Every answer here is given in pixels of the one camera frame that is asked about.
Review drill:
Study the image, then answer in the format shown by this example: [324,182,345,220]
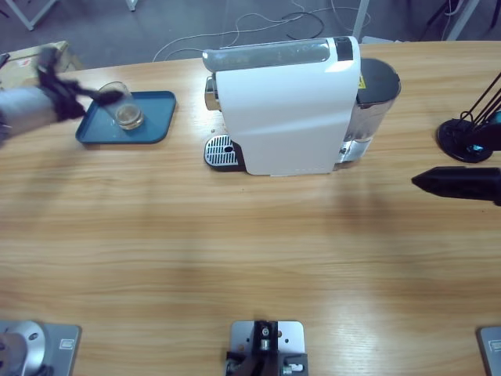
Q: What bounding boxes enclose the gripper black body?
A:
[37,74,85,122]

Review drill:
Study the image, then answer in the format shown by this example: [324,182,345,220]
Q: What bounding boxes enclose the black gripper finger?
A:
[77,89,123,106]
[467,121,501,152]
[411,166,501,207]

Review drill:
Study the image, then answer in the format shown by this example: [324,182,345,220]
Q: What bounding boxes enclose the clear drinking glass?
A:
[96,81,145,132]

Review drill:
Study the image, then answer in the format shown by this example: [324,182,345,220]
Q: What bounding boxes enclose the silver coffee machine lever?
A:
[202,38,333,74]

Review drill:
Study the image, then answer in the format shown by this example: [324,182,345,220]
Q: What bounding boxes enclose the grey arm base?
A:
[475,326,501,376]
[0,320,82,376]

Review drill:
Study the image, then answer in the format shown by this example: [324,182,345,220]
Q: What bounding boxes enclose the white capsule coffee machine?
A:
[203,35,363,177]

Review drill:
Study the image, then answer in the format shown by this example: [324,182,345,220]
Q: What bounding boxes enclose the black capsule stand with rods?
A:
[435,70,501,164]

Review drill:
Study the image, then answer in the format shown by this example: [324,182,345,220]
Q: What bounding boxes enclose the wooden crate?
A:
[0,40,85,93]

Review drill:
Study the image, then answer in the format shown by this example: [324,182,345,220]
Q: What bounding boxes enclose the blue plastic tray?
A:
[74,90,178,146]

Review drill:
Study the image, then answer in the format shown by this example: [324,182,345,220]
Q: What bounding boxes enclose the black drip tray, metal grate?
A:
[202,133,244,174]

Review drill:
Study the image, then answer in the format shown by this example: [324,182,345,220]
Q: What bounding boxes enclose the clear water tank, black lid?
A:
[336,57,402,166]

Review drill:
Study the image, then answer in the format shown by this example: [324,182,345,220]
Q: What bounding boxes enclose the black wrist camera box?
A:
[37,45,59,79]

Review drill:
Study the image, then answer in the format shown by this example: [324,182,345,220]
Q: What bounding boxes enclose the white metal table frame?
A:
[5,0,59,32]

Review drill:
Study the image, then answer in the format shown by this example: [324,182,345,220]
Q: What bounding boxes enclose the white floor cable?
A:
[151,0,371,63]

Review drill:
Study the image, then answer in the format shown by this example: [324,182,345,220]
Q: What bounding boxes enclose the white metal frame leg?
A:
[445,0,481,42]

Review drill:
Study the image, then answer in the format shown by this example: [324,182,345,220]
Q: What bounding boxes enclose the white metal post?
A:
[353,0,371,38]

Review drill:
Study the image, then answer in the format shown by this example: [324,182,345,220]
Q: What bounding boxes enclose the black floor cable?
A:
[279,11,326,40]

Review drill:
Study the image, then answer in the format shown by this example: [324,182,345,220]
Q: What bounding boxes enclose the centre metal camera mount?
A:
[225,320,308,376]

